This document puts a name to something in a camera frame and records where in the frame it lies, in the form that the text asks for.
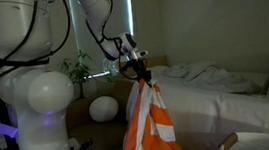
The bed with white sheet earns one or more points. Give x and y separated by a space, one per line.
218 109

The orange white striped towel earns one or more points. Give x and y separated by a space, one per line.
149 123

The window with blind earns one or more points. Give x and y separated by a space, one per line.
81 30

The crumpled white duvet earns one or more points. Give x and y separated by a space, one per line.
208 77

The brown sofa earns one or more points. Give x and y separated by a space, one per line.
100 135

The green potted plant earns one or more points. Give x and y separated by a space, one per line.
77 71

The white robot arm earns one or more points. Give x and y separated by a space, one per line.
32 95

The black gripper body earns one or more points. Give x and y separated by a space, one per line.
135 65

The white round ball cushion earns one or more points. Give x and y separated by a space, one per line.
103 109

